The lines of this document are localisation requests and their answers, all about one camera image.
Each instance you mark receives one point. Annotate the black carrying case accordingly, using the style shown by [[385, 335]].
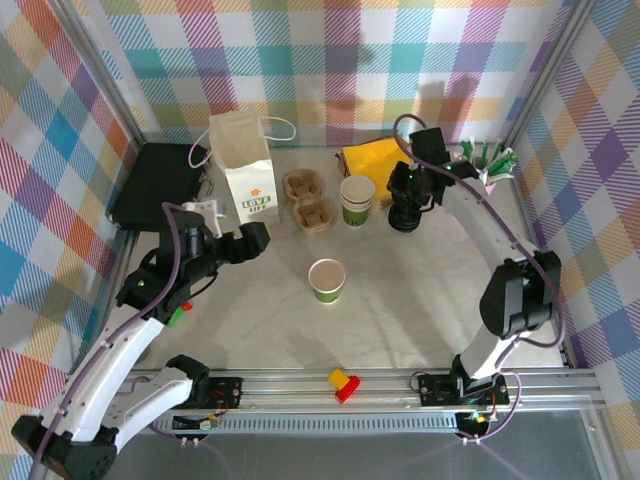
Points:
[[155, 185]]

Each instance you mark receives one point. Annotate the yellow paper napkin stack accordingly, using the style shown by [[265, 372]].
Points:
[[365, 160]]

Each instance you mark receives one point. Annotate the small red toy brick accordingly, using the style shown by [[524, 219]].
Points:
[[187, 306]]

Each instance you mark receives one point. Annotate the green white wrapped straw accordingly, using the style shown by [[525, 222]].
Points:
[[506, 162], [467, 150], [499, 149], [485, 152], [486, 175]]

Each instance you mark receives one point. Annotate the black plastic cup lid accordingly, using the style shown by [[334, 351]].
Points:
[[407, 219]]

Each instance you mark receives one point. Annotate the green toy brick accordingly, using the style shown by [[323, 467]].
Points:
[[175, 318]]

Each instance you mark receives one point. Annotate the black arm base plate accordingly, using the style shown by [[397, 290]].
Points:
[[227, 392], [435, 390]]

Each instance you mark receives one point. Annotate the large red toy brick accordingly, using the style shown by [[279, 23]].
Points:
[[347, 391]]

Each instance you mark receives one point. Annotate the aluminium frame post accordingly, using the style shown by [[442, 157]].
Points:
[[110, 85], [546, 75]]

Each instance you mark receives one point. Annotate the long aluminium base rail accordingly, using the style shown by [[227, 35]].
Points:
[[290, 395]]

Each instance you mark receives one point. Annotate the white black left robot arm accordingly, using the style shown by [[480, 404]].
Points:
[[110, 360]]

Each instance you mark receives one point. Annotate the yellow toy brick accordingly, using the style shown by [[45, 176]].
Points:
[[336, 376]]

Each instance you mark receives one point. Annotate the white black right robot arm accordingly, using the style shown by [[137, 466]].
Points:
[[480, 220]]

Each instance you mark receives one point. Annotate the green white paper cup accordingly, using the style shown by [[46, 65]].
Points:
[[357, 217], [357, 187], [325, 277]]

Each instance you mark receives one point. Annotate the white paper takeout bag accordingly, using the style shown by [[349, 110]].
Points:
[[245, 150]]

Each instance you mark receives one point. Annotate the small electronics board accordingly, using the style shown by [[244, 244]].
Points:
[[205, 424], [477, 419]]

